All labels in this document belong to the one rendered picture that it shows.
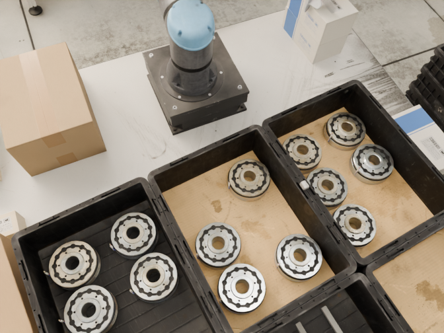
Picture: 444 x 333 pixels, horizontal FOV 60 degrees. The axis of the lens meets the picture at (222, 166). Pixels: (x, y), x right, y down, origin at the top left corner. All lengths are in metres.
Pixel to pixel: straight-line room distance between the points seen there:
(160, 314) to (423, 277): 0.59
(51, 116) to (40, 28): 1.60
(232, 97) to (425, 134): 0.56
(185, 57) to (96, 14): 1.66
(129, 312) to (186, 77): 0.62
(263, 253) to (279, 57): 0.73
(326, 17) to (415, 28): 1.56
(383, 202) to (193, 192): 0.47
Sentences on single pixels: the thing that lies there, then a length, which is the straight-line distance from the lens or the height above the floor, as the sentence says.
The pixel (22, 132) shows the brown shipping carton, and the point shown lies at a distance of 1.11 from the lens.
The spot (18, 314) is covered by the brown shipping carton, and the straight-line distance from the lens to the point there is 0.94.
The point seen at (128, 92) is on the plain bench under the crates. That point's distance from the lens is 1.31.
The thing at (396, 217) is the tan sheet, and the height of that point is 0.83.
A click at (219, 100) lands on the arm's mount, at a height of 0.80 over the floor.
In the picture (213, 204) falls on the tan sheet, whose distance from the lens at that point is 0.95.
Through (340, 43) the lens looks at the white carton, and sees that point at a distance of 1.42.
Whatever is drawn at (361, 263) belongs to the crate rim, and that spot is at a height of 0.93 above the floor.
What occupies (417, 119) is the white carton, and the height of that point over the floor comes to 0.79.
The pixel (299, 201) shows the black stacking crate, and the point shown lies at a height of 0.90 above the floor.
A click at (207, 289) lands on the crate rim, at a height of 0.93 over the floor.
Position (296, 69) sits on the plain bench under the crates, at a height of 0.70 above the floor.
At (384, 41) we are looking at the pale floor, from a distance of 2.66.
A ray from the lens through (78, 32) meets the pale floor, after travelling 2.59.
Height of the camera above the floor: 1.71
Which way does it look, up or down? 63 degrees down
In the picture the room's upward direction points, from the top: 4 degrees clockwise
